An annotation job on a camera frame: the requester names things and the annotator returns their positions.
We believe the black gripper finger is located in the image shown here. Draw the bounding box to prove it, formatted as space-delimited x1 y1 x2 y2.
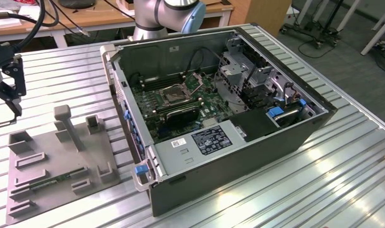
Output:
0 56 26 117

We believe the silver green CPU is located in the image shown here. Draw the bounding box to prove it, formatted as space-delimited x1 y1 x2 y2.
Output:
0 95 17 130

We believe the black RAM slot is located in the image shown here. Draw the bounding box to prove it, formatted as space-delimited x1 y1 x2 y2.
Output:
145 97 199 114
140 77 185 88
140 79 185 91
144 101 201 118

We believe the CPU socket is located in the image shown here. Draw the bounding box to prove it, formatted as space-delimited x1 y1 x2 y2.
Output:
159 86 188 107

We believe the white paper sheet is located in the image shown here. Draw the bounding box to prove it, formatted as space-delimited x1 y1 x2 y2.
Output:
0 18 25 31

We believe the wooden desk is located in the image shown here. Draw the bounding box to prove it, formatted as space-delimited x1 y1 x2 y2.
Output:
0 0 236 47

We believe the grey plastic parts rack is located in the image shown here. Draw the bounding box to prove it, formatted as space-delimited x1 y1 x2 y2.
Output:
6 104 121 225

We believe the green motherboard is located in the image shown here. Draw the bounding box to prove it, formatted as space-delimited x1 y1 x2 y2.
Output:
128 72 232 144

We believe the green RAM stick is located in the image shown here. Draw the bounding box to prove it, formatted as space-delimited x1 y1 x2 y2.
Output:
29 171 86 190

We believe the metal socket cover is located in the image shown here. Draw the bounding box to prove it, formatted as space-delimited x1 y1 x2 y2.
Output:
181 72 208 95

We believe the grey power supply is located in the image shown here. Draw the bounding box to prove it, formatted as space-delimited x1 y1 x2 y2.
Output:
152 118 247 177

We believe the silver drive cage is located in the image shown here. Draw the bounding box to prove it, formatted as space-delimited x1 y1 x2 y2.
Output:
215 33 276 107

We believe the black plastic shroud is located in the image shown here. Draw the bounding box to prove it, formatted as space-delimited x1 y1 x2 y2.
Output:
230 111 283 143

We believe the black PC case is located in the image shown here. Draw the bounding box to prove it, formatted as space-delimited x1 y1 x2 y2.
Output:
99 26 338 218

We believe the blue drive latch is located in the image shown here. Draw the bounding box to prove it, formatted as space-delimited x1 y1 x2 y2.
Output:
264 106 286 119

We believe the wooden cabinet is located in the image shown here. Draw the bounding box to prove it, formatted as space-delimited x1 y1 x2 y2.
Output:
231 0 291 38

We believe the black rolling stand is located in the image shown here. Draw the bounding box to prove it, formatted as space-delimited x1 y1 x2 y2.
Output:
280 0 343 49

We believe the white desk leg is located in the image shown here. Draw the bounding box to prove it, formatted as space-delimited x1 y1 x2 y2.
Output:
359 0 385 57

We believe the thick black gripper cable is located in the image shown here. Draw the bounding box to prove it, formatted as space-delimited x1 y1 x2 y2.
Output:
0 11 49 54

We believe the black looped wire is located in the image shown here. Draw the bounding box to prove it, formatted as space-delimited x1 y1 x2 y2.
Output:
184 48 226 75

